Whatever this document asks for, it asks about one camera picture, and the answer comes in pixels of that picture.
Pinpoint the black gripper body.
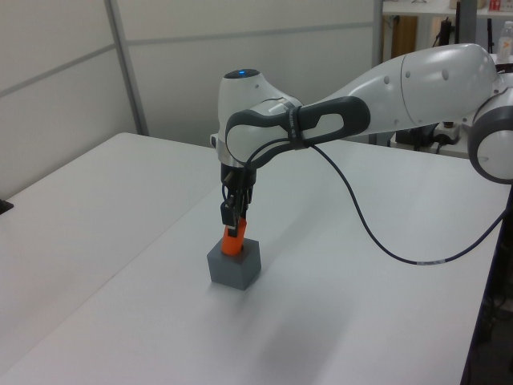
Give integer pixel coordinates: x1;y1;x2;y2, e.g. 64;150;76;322
219;160;257;202

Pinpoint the orange cylinder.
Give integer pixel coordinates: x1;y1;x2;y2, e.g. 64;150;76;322
221;226;246;257

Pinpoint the grey block with hole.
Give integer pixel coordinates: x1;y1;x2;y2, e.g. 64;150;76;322
207;238;262;290

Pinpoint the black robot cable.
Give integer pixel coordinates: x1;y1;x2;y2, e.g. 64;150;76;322
222;136;509;267

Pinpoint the brown wooden panel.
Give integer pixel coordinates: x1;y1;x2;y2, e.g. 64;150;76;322
391;15;418;60

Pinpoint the grey partition post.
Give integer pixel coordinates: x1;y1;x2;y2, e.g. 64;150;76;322
104;0;150;137
367;0;386;146

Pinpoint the clear bottle orange label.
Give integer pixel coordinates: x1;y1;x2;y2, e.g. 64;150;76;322
498;20;513;66

